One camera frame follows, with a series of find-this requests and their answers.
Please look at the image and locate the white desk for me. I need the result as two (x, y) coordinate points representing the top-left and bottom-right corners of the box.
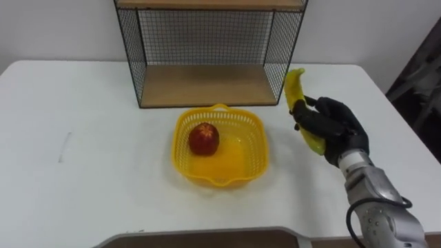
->
(0, 60), (441, 248)

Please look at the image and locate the yellow plastic basket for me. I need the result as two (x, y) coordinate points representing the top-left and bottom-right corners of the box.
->
(171, 103), (269, 189)

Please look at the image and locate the yellow banana soft toy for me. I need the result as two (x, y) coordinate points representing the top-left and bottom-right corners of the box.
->
(283, 68), (327, 156)

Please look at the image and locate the dark furniture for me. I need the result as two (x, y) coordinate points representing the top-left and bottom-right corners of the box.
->
(384, 16), (441, 164)

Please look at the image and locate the black wire wooden shelf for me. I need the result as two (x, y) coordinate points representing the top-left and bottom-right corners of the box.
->
(113, 0), (309, 110)

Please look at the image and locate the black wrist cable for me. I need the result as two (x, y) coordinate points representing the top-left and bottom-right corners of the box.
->
(345, 196), (413, 248)

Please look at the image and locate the red apple soft toy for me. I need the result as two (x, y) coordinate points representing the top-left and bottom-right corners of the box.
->
(187, 122), (221, 157)

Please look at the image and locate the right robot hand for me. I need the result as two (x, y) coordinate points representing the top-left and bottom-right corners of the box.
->
(290, 96), (370, 167)

